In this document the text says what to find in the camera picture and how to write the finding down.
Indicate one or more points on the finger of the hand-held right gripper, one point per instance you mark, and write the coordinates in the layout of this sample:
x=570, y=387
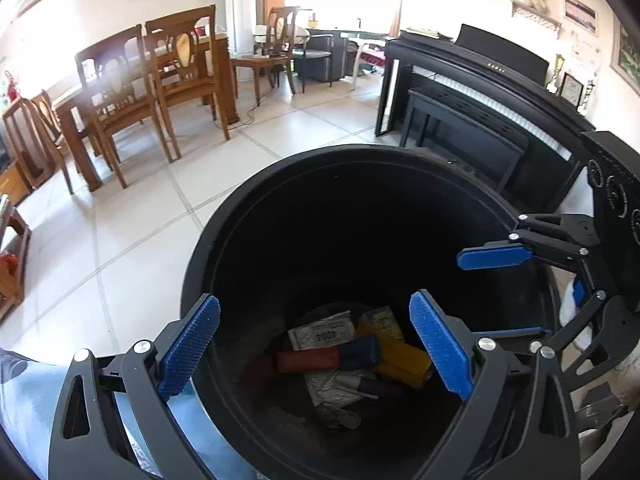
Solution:
x=612, y=320
x=492, y=257

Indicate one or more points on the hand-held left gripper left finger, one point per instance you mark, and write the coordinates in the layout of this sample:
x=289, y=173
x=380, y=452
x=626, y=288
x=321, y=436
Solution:
x=192, y=345

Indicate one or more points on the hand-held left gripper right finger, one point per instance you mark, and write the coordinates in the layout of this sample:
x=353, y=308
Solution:
x=442, y=345

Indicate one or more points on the yellow snack packet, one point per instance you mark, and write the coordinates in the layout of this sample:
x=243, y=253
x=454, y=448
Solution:
x=402, y=360

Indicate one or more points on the cream carton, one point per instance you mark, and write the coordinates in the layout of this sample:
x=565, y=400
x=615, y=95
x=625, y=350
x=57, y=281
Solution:
x=382, y=320

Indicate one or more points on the silver wrapper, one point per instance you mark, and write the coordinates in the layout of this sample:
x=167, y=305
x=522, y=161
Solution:
x=335, y=395

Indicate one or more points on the red and blue marker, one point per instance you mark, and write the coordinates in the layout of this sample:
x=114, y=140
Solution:
x=320, y=357

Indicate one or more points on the white printed packet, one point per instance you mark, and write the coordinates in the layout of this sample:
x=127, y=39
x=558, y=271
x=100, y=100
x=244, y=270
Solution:
x=320, y=330

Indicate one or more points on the black round bin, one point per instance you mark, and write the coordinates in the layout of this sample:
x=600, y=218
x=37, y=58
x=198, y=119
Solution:
x=325, y=200

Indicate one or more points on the framed certificate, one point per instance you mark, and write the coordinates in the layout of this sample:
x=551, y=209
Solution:
x=571, y=89

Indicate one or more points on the gold trophy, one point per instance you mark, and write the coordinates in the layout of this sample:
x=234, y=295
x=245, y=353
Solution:
x=557, y=72

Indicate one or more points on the framed landscape picture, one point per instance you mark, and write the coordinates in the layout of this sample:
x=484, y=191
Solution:
x=627, y=52

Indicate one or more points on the black piano bench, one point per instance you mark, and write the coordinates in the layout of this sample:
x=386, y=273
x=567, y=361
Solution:
x=465, y=120

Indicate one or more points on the black upright piano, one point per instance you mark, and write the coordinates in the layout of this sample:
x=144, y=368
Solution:
x=475, y=70

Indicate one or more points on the wooden coffee table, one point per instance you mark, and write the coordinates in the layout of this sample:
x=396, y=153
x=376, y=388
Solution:
x=17, y=260

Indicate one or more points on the white plastic chair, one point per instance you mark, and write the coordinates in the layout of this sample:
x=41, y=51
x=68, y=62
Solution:
x=357, y=60

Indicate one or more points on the wooden television stand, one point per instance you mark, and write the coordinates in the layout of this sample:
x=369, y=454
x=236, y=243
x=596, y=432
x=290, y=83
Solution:
x=12, y=182

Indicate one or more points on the wooden dining chair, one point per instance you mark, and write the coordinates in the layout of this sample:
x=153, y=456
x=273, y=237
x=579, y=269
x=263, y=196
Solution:
x=120, y=95
x=30, y=135
x=277, y=35
x=185, y=75

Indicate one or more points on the grey armchair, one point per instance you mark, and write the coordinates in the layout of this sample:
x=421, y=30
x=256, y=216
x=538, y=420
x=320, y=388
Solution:
x=320, y=55

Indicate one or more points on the wooden dining table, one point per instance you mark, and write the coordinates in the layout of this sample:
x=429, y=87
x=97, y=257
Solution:
x=70, y=105

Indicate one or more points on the white tall radiator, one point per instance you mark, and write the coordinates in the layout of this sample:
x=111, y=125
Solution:
x=237, y=5

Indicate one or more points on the wall shelf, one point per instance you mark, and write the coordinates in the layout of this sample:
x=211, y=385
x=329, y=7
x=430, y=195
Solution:
x=537, y=16

